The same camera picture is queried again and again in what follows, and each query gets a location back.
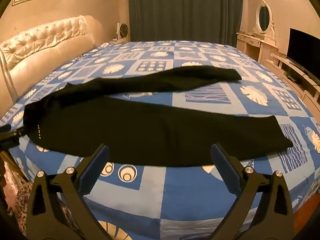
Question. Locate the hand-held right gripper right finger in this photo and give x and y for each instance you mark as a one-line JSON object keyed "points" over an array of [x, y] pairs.
{"points": [[222, 165]]}

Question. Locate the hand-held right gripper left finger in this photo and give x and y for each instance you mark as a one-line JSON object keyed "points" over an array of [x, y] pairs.
{"points": [[93, 165]]}

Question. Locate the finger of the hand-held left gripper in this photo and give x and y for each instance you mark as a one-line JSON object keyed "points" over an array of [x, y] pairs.
{"points": [[11, 132], [8, 144]]}

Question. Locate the black pants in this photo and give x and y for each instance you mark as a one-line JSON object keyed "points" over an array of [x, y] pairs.
{"points": [[125, 130]]}

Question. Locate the blue patterned bedspread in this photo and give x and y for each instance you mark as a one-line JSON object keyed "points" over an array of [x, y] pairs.
{"points": [[195, 187]]}

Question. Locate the pink velvet cushion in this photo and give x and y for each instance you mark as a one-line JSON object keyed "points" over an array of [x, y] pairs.
{"points": [[11, 185]]}

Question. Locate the black white swirl cloth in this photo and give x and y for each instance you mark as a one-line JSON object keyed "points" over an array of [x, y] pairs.
{"points": [[23, 205]]}

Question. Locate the cream tufted headboard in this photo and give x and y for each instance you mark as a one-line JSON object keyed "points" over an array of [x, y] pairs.
{"points": [[50, 45]]}

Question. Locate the white television stand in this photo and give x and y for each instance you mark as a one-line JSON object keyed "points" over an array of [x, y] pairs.
{"points": [[295, 85]]}

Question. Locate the small black set-top box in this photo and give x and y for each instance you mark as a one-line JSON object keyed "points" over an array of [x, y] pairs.
{"points": [[292, 78]]}

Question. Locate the white dressing table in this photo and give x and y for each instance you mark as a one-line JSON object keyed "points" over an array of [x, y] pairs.
{"points": [[252, 43]]}

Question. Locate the round desk fan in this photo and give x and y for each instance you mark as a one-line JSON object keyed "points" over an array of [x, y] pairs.
{"points": [[123, 31]]}

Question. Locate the black flat television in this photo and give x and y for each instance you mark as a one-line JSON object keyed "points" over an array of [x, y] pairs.
{"points": [[303, 50]]}

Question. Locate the oval white vanity mirror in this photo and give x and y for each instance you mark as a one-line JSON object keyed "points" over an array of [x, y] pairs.
{"points": [[264, 17]]}

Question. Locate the dark green curtain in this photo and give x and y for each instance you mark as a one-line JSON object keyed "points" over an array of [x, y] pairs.
{"points": [[185, 10]]}

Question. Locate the silver metal bed rail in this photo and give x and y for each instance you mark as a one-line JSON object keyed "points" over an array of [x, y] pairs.
{"points": [[7, 80]]}

